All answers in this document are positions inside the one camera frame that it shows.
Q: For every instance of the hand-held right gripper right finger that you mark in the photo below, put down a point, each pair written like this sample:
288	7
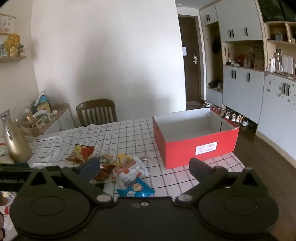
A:
196	165

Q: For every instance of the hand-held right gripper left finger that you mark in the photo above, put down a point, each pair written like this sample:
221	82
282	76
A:
91	166

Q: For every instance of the brown orange foil snack packet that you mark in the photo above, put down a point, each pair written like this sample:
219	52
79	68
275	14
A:
104	172

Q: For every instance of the small pale snack packet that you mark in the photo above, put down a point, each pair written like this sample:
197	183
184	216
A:
106	158

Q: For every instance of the orange yellow chip bag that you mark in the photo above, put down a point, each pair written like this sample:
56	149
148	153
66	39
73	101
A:
79	153

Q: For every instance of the red cardboard box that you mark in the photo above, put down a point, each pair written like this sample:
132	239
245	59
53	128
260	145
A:
185	148

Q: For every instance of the yellow snack packet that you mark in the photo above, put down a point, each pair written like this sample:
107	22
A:
122	160

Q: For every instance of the white orange snack packet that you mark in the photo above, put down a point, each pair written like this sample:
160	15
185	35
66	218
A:
131	171

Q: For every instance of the blue snack packet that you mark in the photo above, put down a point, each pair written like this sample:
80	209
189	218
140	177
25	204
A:
136	188

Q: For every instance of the gold vase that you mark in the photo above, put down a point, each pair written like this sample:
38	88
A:
14	143

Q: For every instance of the brown wooden chair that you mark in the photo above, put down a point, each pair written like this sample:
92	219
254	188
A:
96	113

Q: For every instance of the white sideboard cabinet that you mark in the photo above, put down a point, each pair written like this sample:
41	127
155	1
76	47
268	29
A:
60	120

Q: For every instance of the red patterned door mat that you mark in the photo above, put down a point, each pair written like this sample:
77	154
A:
193	106

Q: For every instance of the row of shoes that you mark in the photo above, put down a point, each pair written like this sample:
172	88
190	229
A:
229	114

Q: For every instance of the white kitchen timer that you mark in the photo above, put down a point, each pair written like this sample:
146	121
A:
39	123

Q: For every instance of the amber bottle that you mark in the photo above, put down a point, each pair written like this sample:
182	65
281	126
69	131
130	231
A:
28	118

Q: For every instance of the white green tissue pack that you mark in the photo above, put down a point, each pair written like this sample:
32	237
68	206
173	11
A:
42	115

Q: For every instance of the yellow tissue box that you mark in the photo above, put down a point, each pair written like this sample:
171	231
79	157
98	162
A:
44	108

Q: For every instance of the blue bottle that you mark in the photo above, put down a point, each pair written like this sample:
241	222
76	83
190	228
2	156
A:
44	99

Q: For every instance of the dark brown door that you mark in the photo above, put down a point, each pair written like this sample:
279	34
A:
190	76

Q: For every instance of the silver door lock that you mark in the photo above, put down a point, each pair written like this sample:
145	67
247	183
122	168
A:
195	59

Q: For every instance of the white paper notice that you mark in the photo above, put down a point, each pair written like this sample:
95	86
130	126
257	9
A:
184	51

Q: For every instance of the red plush toy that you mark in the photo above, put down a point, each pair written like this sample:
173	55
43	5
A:
241	58

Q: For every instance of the black hanging hat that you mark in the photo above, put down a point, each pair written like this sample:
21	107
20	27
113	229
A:
216	45

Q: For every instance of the row of clear bottles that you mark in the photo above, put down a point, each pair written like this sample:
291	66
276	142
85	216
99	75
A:
281	64

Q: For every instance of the yellow flower ornament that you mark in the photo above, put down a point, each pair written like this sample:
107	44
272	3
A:
12	44

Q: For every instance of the grey wall cabinet unit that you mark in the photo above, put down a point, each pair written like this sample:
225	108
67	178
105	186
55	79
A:
242	90

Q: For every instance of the framed wall picture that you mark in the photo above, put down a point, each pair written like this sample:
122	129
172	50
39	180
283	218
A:
7	24

